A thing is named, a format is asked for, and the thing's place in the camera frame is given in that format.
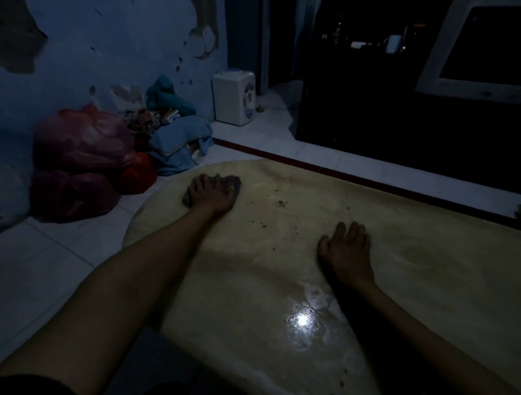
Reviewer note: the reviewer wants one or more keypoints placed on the person's right forearm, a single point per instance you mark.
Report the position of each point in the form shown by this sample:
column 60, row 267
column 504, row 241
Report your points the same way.
column 423, row 337

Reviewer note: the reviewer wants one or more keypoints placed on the person's right thumb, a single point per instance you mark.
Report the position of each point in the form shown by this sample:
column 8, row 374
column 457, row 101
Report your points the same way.
column 323, row 246

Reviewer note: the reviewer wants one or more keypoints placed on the dark cabinet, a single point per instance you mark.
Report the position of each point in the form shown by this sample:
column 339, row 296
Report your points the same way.
column 366, row 105

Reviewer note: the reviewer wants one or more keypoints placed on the white framed dark panel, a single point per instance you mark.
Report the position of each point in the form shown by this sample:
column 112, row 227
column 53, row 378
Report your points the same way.
column 439, row 69

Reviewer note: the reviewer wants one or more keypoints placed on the dark red plastic bag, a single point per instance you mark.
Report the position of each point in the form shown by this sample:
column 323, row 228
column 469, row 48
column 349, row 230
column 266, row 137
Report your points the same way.
column 73, row 193

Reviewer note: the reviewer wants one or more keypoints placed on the white water dispenser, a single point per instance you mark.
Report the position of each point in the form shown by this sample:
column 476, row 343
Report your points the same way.
column 233, row 97

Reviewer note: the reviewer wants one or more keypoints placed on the large red plastic bag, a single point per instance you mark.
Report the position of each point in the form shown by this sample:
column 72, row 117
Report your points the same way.
column 81, row 138

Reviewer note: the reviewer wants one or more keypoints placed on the patterned clothes pile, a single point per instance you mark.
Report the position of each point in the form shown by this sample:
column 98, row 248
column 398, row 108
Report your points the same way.
column 148, row 120

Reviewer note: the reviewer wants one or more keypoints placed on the teal crumpled cloth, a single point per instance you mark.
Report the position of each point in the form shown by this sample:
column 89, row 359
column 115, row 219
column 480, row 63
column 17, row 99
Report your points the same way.
column 165, row 97

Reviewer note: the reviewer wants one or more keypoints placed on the person's right middle finger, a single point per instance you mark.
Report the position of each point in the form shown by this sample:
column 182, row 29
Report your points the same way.
column 352, row 231

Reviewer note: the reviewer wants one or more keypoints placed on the person's left fingers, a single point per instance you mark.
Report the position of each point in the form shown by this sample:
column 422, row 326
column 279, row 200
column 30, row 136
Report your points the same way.
column 207, row 182

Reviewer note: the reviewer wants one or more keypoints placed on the person's left forearm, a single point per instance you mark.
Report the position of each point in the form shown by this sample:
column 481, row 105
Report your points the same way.
column 122, row 293

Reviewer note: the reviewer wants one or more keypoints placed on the grey cleaning cloth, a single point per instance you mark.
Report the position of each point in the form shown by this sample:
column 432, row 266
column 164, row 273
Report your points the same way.
column 233, row 184

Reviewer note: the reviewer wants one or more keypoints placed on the light blue folded fabric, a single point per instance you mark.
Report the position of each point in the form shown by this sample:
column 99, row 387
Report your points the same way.
column 179, row 140

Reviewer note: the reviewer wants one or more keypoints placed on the person's left hand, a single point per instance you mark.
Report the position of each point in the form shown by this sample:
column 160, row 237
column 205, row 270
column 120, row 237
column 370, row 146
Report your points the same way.
column 211, row 197

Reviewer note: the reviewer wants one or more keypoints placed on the person's right little finger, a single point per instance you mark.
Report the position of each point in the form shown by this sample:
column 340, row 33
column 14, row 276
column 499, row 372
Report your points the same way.
column 368, row 243

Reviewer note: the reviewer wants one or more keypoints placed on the small orange plastic bag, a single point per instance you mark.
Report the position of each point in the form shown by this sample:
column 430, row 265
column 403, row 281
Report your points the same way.
column 138, row 175

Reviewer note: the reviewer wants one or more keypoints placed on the person's right hand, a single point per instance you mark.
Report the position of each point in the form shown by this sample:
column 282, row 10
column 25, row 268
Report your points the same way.
column 348, row 258

